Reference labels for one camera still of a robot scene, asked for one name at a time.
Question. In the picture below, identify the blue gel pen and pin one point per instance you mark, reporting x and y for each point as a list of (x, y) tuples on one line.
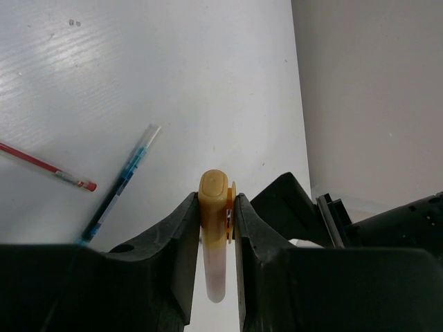
[(115, 191)]

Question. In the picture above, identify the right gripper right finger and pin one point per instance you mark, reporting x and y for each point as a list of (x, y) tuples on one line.
[(302, 265)]

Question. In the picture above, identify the orange pastel highlighter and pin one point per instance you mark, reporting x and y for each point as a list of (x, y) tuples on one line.
[(216, 197)]

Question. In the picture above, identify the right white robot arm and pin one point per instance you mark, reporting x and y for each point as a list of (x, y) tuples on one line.
[(302, 265)]

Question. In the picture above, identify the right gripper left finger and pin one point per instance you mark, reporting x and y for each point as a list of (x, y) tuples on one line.
[(143, 284)]

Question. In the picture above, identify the red gel pen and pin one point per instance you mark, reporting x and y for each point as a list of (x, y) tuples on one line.
[(75, 181)]

